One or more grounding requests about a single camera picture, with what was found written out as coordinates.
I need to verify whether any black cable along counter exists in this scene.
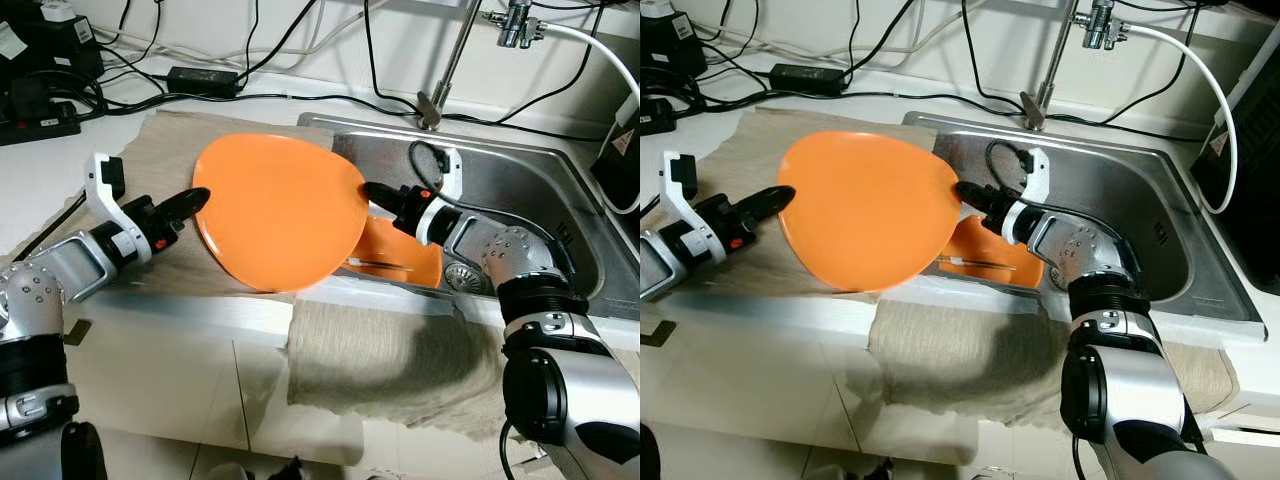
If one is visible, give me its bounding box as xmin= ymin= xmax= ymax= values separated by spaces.
xmin=100 ymin=88 xmax=611 ymax=143
xmin=700 ymin=85 xmax=1206 ymax=141

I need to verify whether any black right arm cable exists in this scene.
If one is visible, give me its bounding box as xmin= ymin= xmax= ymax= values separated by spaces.
xmin=985 ymin=139 xmax=1141 ymax=246
xmin=406 ymin=139 xmax=561 ymax=241

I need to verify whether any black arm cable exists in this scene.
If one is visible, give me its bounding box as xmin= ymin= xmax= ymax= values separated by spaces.
xmin=30 ymin=190 xmax=91 ymax=251
xmin=406 ymin=139 xmax=561 ymax=241
xmin=985 ymin=139 xmax=1141 ymax=246

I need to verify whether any black power adapter brick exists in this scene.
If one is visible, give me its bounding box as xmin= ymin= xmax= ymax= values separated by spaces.
xmin=165 ymin=66 xmax=241 ymax=98
xmin=768 ymin=63 xmax=846 ymax=96

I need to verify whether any white cable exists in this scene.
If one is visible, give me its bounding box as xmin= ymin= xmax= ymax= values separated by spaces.
xmin=700 ymin=0 xmax=986 ymax=69
xmin=95 ymin=0 xmax=396 ymax=71

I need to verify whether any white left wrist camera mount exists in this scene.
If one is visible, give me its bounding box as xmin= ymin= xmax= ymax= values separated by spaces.
xmin=84 ymin=152 xmax=141 ymax=241
xmin=660 ymin=150 xmax=716 ymax=236

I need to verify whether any black cable to faucet base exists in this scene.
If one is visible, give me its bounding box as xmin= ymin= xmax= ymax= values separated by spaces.
xmin=960 ymin=0 xmax=1031 ymax=116
xmin=360 ymin=0 xmax=431 ymax=119

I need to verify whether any thin tangled black cable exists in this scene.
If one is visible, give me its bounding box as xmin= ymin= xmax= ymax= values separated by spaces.
xmin=100 ymin=0 xmax=166 ymax=76
xmin=720 ymin=0 xmax=766 ymax=71

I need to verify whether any large orange plate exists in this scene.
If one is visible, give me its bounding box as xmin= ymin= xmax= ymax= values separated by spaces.
xmin=777 ymin=130 xmax=963 ymax=293
xmin=192 ymin=132 xmax=369 ymax=294

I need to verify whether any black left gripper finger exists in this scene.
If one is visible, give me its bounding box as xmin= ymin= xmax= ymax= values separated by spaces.
xmin=160 ymin=186 xmax=213 ymax=233
xmin=745 ymin=184 xmax=798 ymax=231

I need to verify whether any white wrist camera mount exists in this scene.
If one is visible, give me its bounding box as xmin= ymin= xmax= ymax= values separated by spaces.
xmin=412 ymin=147 xmax=464 ymax=244
xmin=660 ymin=150 xmax=716 ymax=236
xmin=84 ymin=152 xmax=141 ymax=241
xmin=1000 ymin=147 xmax=1051 ymax=244

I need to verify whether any thick black adapter cable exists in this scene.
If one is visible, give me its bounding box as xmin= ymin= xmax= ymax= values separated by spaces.
xmin=235 ymin=0 xmax=321 ymax=86
xmin=838 ymin=0 xmax=916 ymax=83

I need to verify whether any beige hanging cloth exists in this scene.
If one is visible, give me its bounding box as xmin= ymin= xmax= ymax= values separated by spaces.
xmin=868 ymin=298 xmax=1241 ymax=431
xmin=287 ymin=298 xmax=641 ymax=441

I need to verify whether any chrome tap valve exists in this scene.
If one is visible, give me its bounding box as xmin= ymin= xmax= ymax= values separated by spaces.
xmin=1072 ymin=0 xmax=1131 ymax=51
xmin=485 ymin=0 xmax=549 ymax=51

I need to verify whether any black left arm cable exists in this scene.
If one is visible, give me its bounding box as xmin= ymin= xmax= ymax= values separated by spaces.
xmin=30 ymin=190 xmax=91 ymax=251

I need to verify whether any stainless steel sink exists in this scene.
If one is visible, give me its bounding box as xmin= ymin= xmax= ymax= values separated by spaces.
xmin=297 ymin=112 xmax=641 ymax=323
xmin=900 ymin=110 xmax=1266 ymax=323

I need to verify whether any chrome faucet stem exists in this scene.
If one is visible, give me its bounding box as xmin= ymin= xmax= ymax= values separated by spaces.
xmin=415 ymin=0 xmax=479 ymax=131
xmin=1020 ymin=0 xmax=1081 ymax=131

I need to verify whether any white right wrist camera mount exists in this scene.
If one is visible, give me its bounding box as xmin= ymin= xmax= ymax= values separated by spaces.
xmin=412 ymin=147 xmax=464 ymax=244
xmin=1000 ymin=147 xmax=1051 ymax=244

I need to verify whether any black hanging cable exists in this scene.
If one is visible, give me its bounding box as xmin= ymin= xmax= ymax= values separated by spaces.
xmin=495 ymin=0 xmax=606 ymax=126
xmin=1095 ymin=0 xmax=1201 ymax=126

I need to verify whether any black appliance with warning sticker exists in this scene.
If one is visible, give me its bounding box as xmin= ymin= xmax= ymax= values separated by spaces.
xmin=1190 ymin=20 xmax=1280 ymax=246
xmin=590 ymin=90 xmax=641 ymax=216

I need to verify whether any black device with white label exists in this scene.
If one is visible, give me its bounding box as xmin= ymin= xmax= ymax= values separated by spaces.
xmin=640 ymin=0 xmax=709 ymax=81
xmin=0 ymin=5 xmax=104 ymax=101

